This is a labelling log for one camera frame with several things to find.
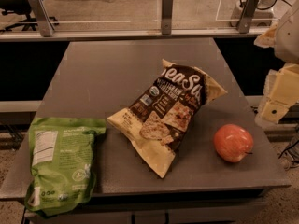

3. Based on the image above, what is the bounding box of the clear glass barrier panel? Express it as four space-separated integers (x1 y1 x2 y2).
0 0 299 33

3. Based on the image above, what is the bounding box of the brown yellow chip bag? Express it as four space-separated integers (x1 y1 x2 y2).
107 60 226 177

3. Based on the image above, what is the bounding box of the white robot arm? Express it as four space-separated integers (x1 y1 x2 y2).
254 0 299 127

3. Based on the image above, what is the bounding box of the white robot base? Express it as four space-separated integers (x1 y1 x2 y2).
230 0 277 27

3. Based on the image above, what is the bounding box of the right metal rail bracket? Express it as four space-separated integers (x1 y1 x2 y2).
236 0 259 34

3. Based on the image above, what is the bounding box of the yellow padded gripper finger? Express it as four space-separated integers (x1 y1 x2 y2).
258 63 299 123

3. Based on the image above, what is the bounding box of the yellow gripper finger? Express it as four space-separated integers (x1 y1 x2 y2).
254 22 278 49

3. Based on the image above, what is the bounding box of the left metal rail bracket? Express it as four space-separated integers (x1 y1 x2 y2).
28 0 54 37

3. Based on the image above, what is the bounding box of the black floor cable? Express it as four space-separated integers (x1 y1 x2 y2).
278 133 299 170

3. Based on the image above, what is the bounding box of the green snack bag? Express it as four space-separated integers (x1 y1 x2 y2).
25 117 106 217

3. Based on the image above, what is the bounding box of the black office chair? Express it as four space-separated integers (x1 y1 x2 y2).
0 0 60 34

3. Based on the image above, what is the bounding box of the metal rail bracket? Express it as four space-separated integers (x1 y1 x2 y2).
236 0 259 34
161 0 173 35
28 0 54 37

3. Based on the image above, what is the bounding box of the red apple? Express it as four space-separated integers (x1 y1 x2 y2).
213 124 254 163

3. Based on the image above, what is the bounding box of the middle metal rail bracket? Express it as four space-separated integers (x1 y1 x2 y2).
161 0 173 35

